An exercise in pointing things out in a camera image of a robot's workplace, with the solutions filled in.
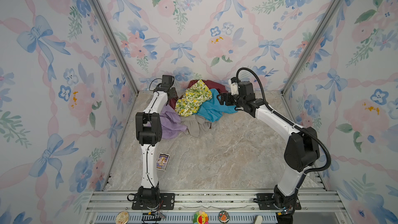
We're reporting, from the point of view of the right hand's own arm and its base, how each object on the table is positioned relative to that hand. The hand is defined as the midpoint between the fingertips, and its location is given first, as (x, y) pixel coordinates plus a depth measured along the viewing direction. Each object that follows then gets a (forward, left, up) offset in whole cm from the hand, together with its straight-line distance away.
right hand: (223, 94), depth 89 cm
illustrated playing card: (-31, +33, -21) cm, 50 cm away
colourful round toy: (-56, +12, -20) cm, 61 cm away
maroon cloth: (+24, -1, -15) cm, 28 cm away
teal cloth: (+2, +5, -17) cm, 18 cm away
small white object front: (-57, -14, -20) cm, 62 cm away
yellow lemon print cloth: (+7, +17, -9) cm, 21 cm away
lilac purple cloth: (-8, +32, -17) cm, 37 cm away
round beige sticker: (-57, +47, -21) cm, 77 cm away
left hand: (+12, +34, -10) cm, 37 cm away
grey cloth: (-9, +15, -19) cm, 26 cm away
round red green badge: (-56, +1, -22) cm, 60 cm away
